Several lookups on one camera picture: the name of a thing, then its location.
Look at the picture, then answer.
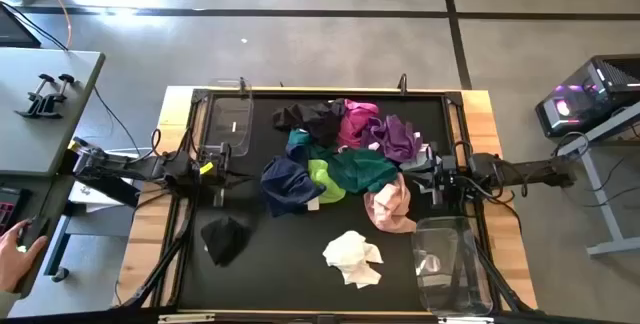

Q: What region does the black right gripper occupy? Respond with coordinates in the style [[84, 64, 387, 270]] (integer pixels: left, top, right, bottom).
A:
[[408, 141, 471, 209]]

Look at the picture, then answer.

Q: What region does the orange cable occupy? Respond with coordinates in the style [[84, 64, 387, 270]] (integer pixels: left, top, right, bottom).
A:
[[33, 0, 74, 51]]

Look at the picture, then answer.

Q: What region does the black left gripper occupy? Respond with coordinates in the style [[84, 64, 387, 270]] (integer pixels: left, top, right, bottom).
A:
[[198, 141, 257, 209]]

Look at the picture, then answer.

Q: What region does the magenta towel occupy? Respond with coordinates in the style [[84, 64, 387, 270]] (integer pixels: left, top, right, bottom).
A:
[[337, 98, 381, 151]]

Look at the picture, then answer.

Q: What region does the grey metal desk frame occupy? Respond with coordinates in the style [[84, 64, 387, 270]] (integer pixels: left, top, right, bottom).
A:
[[554, 101, 640, 258]]

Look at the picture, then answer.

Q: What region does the light pink towel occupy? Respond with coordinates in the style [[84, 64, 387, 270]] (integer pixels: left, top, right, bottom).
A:
[[363, 172, 419, 235]]

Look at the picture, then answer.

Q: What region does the black towel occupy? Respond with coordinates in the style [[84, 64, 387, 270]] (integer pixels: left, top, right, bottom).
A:
[[272, 98, 347, 148]]

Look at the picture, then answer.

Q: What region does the black desk clamp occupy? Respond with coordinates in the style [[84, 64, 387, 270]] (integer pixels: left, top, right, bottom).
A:
[[14, 72, 56, 118], [37, 73, 76, 119]]

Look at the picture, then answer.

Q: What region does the white towel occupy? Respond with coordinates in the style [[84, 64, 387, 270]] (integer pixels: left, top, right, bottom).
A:
[[322, 229, 385, 290]]

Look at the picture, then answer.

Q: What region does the black monitor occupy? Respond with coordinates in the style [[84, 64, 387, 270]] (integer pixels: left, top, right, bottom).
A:
[[0, 3, 42, 49]]

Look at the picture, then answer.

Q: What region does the dark grey desk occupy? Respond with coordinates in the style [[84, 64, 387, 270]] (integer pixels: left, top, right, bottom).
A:
[[0, 173, 76, 300]]

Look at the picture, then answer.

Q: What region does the lime green towel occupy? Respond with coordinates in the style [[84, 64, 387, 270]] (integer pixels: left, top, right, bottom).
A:
[[307, 158, 347, 205]]

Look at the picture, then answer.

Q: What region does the purple towel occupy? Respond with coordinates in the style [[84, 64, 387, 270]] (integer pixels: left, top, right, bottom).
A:
[[360, 113, 425, 164]]

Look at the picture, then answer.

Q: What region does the navy blue towel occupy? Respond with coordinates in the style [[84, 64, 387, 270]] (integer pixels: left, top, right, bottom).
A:
[[259, 142, 327, 218]]

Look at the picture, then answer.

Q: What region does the clear plastic basket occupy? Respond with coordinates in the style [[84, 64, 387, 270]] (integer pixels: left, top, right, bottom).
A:
[[202, 77, 255, 158], [411, 216, 495, 317]]

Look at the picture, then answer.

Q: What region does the black cloth cover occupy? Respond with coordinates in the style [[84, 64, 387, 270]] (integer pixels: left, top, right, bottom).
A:
[[199, 215, 251, 269]]

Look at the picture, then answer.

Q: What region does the white paper box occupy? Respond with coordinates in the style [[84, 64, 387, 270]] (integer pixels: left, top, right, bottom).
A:
[[67, 148, 144, 214]]

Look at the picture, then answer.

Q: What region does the black keyboard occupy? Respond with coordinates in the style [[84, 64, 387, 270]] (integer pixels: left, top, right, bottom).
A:
[[0, 186, 31, 238]]

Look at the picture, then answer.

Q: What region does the black aluminium table frame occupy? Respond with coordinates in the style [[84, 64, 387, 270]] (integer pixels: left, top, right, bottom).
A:
[[112, 87, 539, 315]]

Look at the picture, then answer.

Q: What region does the computer tower with lights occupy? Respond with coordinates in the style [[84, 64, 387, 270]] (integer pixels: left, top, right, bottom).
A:
[[534, 53, 640, 139]]

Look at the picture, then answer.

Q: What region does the person's hand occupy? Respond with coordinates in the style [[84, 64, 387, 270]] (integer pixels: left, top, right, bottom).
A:
[[0, 219, 50, 295]]

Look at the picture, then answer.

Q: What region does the black floor cable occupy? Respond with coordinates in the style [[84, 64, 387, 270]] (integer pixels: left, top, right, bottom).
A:
[[92, 86, 144, 158]]

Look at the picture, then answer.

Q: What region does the grey side table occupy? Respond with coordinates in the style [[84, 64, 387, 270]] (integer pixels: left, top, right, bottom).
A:
[[0, 46, 107, 178]]

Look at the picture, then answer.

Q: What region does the dark green towel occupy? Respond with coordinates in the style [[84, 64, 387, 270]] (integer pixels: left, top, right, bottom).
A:
[[307, 144, 400, 195]]

